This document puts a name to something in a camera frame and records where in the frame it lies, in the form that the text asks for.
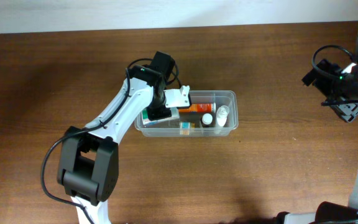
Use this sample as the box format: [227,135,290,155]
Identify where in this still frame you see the black camera cable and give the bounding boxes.
[40,57,182,224]
[311,44,356,80]

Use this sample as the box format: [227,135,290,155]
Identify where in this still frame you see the clear plastic container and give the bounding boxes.
[134,90,239,138]

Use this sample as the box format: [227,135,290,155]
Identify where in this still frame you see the dark bottle white cap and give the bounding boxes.
[200,113,213,128]

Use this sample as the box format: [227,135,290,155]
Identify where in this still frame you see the black left camera cable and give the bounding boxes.
[40,57,182,224]

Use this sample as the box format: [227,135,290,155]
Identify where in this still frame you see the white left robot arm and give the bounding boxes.
[57,52,178,223]

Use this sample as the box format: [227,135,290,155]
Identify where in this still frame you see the black right camera cable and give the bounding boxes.
[311,44,356,80]

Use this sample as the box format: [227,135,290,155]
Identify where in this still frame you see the white green medicine box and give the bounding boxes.
[140,108,180,126]

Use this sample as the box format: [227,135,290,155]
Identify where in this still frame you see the orange effervescent tablet tube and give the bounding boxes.
[178,103,216,113]

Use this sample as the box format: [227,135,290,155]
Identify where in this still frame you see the white spray bottle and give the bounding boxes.
[213,105,230,135]

